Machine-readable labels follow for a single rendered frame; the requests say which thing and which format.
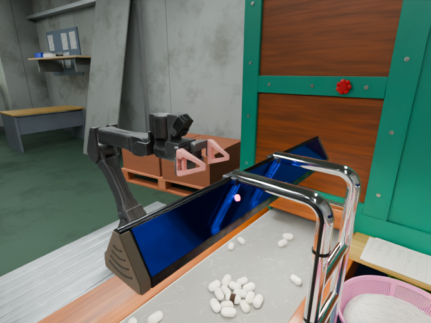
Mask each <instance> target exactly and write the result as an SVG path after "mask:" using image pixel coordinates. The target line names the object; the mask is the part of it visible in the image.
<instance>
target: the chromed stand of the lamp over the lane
mask: <svg viewBox="0 0 431 323"><path fill-rule="evenodd" d="M272 156H274V159H275V160H276V162H277V163H284V164H287V165H292V166H296V167H301V168H304V169H310V170H315V171H318V172H324V173H327V174H333V175H336V176H340V177H342V178H343V180H345V182H346V186H347V187H346V195H345V199H344V206H343V211H342V218H341V225H340V230H339V237H338V241H337V245H336V246H335V248H334V249H333V251H332V252H331V254H329V253H330V245H331V241H332V233H333V228H334V212H333V209H332V207H331V206H330V203H329V202H328V201H327V200H326V199H325V198H324V197H323V196H322V195H321V194H320V193H318V192H316V191H315V190H312V189H309V188H305V187H302V186H298V185H293V184H291V183H286V182H284V181H279V180H276V179H272V178H268V177H265V176H260V175H258V174H253V173H250V172H246V171H243V170H239V169H235V170H234V171H232V172H229V173H227V174H225V175H223V179H224V178H227V177H229V176H232V177H231V179H232V180H233V182H234V184H235V185H237V186H238V184H240V185H244V186H248V187H250V188H254V189H257V190H260V191H263V192H267V193H269V194H273V195H277V196H279V197H283V198H286V199H290V200H292V201H296V202H298V203H302V204H306V205H307V206H309V207H311V208H312V209H313V211H314V212H315V214H316V228H315V233H314V243H313V246H312V257H311V262H310V272H309V277H308V286H307V295H306V301H305V310H304V313H303V323H336V322H337V316H338V312H339V305H340V301H341V295H342V288H343V284H344V278H345V273H346V267H347V263H348V256H349V253H350V246H351V239H352V236H353V229H354V225H355V219H356V214H357V208H358V204H359V197H360V191H361V182H360V178H359V176H358V175H357V173H356V172H355V171H354V170H353V169H352V168H351V167H349V166H347V165H345V164H341V163H336V162H332V161H326V160H320V159H317V158H311V157H306V156H300V155H297V154H291V153H285V152H281V151H276V152H275V153H272V154H270V155H268V156H266V159H268V158H270V157H272ZM331 277H332V279H331V283H330V291H329V294H328V295H327V297H326V299H325V301H324V303H323V304H322V305H321V302H322V298H323V290H324V288H325V286H326V284H327V282H328V281H329V279H330V278H331Z"/></svg>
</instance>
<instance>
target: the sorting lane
mask: <svg viewBox="0 0 431 323"><path fill-rule="evenodd" d="M315 228H316V226H314V225H312V224H308V223H306V222H303V221H300V220H297V219H294V218H292V217H288V216H286V215H282V214H280V213H277V212H275V211H271V210H269V211H268V212H267V213H265V214H264V215H263V216H261V217H260V218H259V219H257V220H256V221H255V222H254V223H252V224H251V225H249V226H248V227H247V228H246V229H244V230H243V231H241V232H240V233H239V234H237V235H236V236H234V237H233V238H232V239H231V240H229V241H228V242H227V243H225V244H224V245H222V246H221V247H220V248H218V249H217V250H216V251H214V252H213V253H212V254H211V255H209V256H208V257H206V258H205V259H204V260H203V261H201V262H200V263H198V264H197V265H196V266H195V267H193V268H192V269H190V270H189V271H188V272H186V273H185V274H184V275H183V276H181V277H180V278H178V279H177V280H176V281H175V282H173V283H172V284H170V285H169V286H168V287H167V288H165V289H164V290H162V291H161V292H160V293H159V294H157V295H156V296H154V297H153V298H152V299H150V300H149V301H148V302H146V303H145V304H143V305H142V306H141V307H140V308H138V309H137V310H135V311H134V312H133V313H132V314H130V315H129V316H127V317H126V318H125V319H124V320H122V321H121V322H120V323H128V321H129V320H130V319H131V318H132V317H134V318H136V319H137V323H148V318H149V316H150V315H152V314H154V313H155V312H156V311H162V313H163V318H162V320H160V321H159V322H157V323H288V321H289V320H290V319H291V317H292V316H293V314H294V312H295V311H296V310H297V308H298V306H299V305H300V304H301V302H302V300H303V299H304V298H305V296H306V294H307V286H308V277H309V272H310V262H311V257H312V246H313V243H314V233H315ZM284 233H290V234H292V235H293V239H292V240H286V241H287V245H285V246H283V247H280V246H279V245H278V242H279V241H281V240H283V239H284V238H283V237H282V235H283V234H284ZM238 237H242V238H243V239H245V244H243V245H242V244H240V243H239V242H238V241H237V239H238ZM230 242H233V243H234V247H233V249H232V250H229V249H228V246H229V243H230ZM227 274H229V275H230V276H231V281H234V282H237V280H238V279H239V278H242V277H246V278H247V279H248V282H247V283H246V284H248V283H250V282H252V283H254V284H255V289H254V290H252V292H254V294H255V297H256V295H257V294H260V295H262V296H263V298H264V300H263V302H262V304H261V307H259V308H255V307H254V306H253V303H251V304H249V306H250V311H249V312H247V313H245V312H243V310H242V308H241V306H240V303H239V304H233V308H235V310H236V316H234V317H224V316H222V315H221V310H220V312H218V313H216V312H214V311H213V309H212V308H211V306H210V300H211V299H213V298H215V299H217V297H216V295H215V293H214V292H211V291H210V290H209V289H208V286H209V284H211V283H212V282H213V281H215V280H219V281H220V283H221V281H222V280H223V278H224V276H225V275H227ZM293 274H294V275H296V276H298V277H299V278H300V279H301V281H302V283H301V285H297V284H295V283H294V282H293V281H291V275H293ZM246 284H245V285H246ZM221 286H222V284H221ZM221 286H220V288H221ZM243 286H244V285H242V286H241V290H243ZM255 297H254V299H255ZM217 300H218V299H217ZM224 301H227V300H226V296H225V294H224V298H223V300H221V301H220V300H218V302H219V304H220V305H221V303H222V302H224ZM221 309H222V308H221Z"/></svg>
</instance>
